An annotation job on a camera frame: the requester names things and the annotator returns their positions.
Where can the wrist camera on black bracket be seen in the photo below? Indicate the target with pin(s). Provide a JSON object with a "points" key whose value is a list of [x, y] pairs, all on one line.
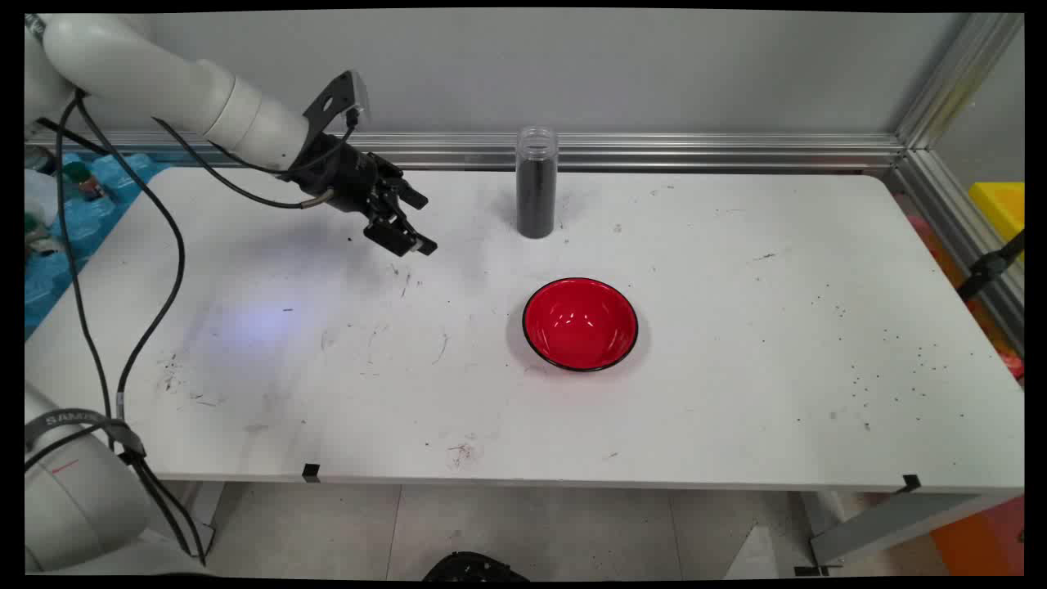
{"points": [[331, 102]]}

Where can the grey table leg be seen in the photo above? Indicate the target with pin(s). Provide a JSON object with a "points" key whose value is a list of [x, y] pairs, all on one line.
{"points": [[891, 523]]}

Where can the brown bottle with green cap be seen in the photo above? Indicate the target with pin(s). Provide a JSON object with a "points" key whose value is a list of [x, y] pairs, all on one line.
{"points": [[86, 182]]}

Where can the long aluminium frame rail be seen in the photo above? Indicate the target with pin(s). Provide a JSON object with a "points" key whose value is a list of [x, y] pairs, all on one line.
{"points": [[736, 151]]}

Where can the black object on floor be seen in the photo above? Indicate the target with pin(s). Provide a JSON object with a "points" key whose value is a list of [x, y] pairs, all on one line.
{"points": [[474, 568]]}

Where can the yellow box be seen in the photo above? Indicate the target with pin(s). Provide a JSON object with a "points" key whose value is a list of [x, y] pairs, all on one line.
{"points": [[1002, 204]]}

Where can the red bowl with black rim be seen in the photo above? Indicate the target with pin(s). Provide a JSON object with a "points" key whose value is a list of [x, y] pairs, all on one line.
{"points": [[581, 323]]}

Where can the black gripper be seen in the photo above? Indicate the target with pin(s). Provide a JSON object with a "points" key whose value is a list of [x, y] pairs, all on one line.
{"points": [[339, 176]]}

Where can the black tape piece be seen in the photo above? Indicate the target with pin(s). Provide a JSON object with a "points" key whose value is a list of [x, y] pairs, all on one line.
{"points": [[311, 473], [911, 483]]}

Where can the orange box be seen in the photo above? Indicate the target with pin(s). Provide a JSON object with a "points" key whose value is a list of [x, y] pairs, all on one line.
{"points": [[981, 540]]}

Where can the aluminium frame post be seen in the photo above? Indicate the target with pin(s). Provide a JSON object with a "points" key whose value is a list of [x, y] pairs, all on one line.
{"points": [[957, 78]]}

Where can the blue bottle pack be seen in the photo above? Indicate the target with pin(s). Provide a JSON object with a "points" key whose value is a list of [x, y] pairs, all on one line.
{"points": [[98, 217]]}

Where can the clear jar of black seeds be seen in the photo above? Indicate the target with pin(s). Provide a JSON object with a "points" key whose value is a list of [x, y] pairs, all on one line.
{"points": [[536, 196]]}

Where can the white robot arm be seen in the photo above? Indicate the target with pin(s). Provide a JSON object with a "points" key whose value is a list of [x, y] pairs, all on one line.
{"points": [[147, 74]]}

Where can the short aluminium frame rail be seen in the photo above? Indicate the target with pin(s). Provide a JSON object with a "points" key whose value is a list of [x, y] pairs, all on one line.
{"points": [[941, 204]]}

